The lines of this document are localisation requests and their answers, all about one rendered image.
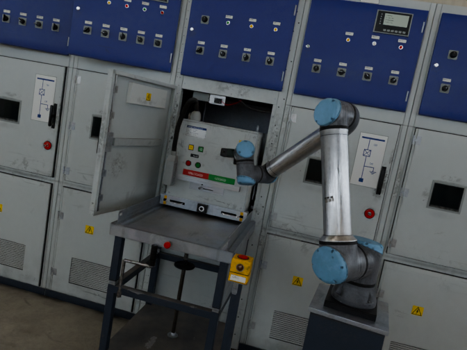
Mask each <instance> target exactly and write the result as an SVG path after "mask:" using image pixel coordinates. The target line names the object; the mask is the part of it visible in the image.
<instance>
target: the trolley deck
mask: <svg viewBox="0 0 467 350"><path fill-rule="evenodd" d="M116 223H117V220H116V221H114V222H111V223H110V233H109V235H114V236H118V237H121V238H126V239H130V240H135V241H138V242H143V243H146V244H151V245H153V244H157V245H158V247H163V248H164V246H163V245H164V243H165V242H170V244H171V247H170V248H169V249H171V250H174V251H180V252H183V253H188V254H191V255H194V256H199V257H203V258H208V259H211V260H216V261H219V262H222V263H227V264H231V260H232V258H233V257H234V255H235V254H236V253H240V251H241V249H242V248H243V247H244V245H245V243H246V242H247V241H248V239H249V237H250V236H251V234H252V233H253V232H254V227H255V223H256V222H250V224H249V225H248V226H247V228H246V229H245V230H244V231H243V233H242V234H241V235H240V237H239V238H238V239H237V240H236V242H235V243H234V244H233V246H232V247H231V248H230V250H229V251H223V250H220V248H221V247H222V246H223V244H224V243H225V242H226V241H227V240H228V239H229V236H230V235H231V234H232V233H233V232H234V231H235V230H236V229H237V227H238V226H239V225H240V224H241V223H242V222H239V221H235V220H232V219H226V218H223V217H217V216H214V215H208V214H204V213H201V212H195V211H192V210H186V209H183V208H177V207H174V206H169V205H167V206H165V207H163V208H160V209H158V210H156V211H154V212H152V213H150V214H148V215H146V216H144V217H141V218H140V219H137V220H135V221H134V222H131V223H130V224H127V225H126V226H119V225H116Z"/></svg>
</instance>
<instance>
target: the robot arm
mask: <svg viewBox="0 0 467 350"><path fill-rule="evenodd" d="M313 116H314V120H315V122H316V123H317V124H318V125H319V126H320V128H318V129H317V130H315V131H314V132H312V133H311V134H309V135H308V136H306V137H305V138H304V139H302V140H300V141H299V142H298V143H296V144H294V145H293V146H292V147H290V148H289V149H287V150H285V151H284V152H283V153H281V154H280V155H278V156H277V157H276V158H274V159H272V160H271V161H269V162H267V163H266V164H264V165H262V166H259V165H254V152H255V148H254V145H253V144H252V143H251V142H250V141H248V140H243V141H241V142H239V143H238V144H237V146H236V148H235V149H226V148H221V152H220V155H221V156H222V157H227V158H233V164H234V165H236V171H237V177H236V178H237V183H238V184H239V185H254V184H255V183H266V184H269V183H274V182H275V181H276V180H277V177H278V175H280V174H282V173H283V172H285V171H286V170H288V169H290V168H291V167H293V166H294V165H296V164H297V163H299V162H301V161H302V160H304V159H305V158H307V157H309V156H310V155H312V154H313V153H315V152H317V151H318V150H320V149H321V164H322V208H323V231H324V234H323V236H322V237H321V238H320V239H319V248H318V249H316V250H315V252H314V253H313V256H312V260H311V263H312V268H313V271H314V273H315V274H316V276H317V277H318V278H319V279H320V280H321V281H323V282H324V283H327V284H335V285H334V287H333V288H332V291H331V295H332V296H333V298H335V299H336V300H337V301H340V302H341V303H344V304H345V305H347V306H351V307H354V308H360V309H373V308H375V306H376V303H377V298H376V293H375V284H376V281H377V276H378V272H379V267H380V264H381V260H382V255H383V249H384V247H383V245H382V244H380V243H378V242H376V241H374V240H371V239H368V238H365V237H361V236H357V235H352V222H351V203H350V165H349V145H348V135H350V134H351V133H352V132H353V131H354V130H355V129H356V127H357V126H358V124H359V120H360V115H359V111H358V109H357V107H356V106H355V105H353V104H352V103H349V102H345V101H341V100H338V99H332V98H326V99H323V100H322V101H321V102H320V103H319V104H318V105H317V106H316V108H315V110H314V115H313Z"/></svg>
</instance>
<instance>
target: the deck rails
mask: <svg viewBox="0 0 467 350"><path fill-rule="evenodd" d="M160 199H161V195H158V196H156V197H153V198H151V199H148V200H146V201H143V202H141V203H138V204H136V205H134V206H130V207H128V208H125V209H123V210H120V211H119V213H118V218H117V223H116V225H119V226H126V225H127V224H130V223H131V222H134V221H135V220H137V219H140V218H141V217H144V216H146V215H148V214H150V213H152V212H154V211H156V210H158V209H160V208H163V207H165V206H167V205H165V204H161V203H160ZM120 213H122V215H120ZM251 218H252V211H251V213H250V214H248V216H247V217H246V218H245V219H244V220H243V221H242V223H241V224H240V225H239V226H238V227H237V229H236V230H235V231H234V232H233V233H232V234H231V235H230V236H229V239H228V240H227V241H226V242H225V243H224V244H223V246H222V247H221V248H220V250H223V251H229V250H230V248H231V247H232V246H233V245H234V243H235V242H236V240H237V239H238V238H239V237H240V235H241V234H242V233H243V231H244V230H245V229H246V228H247V226H248V225H249V224H250V222H251Z"/></svg>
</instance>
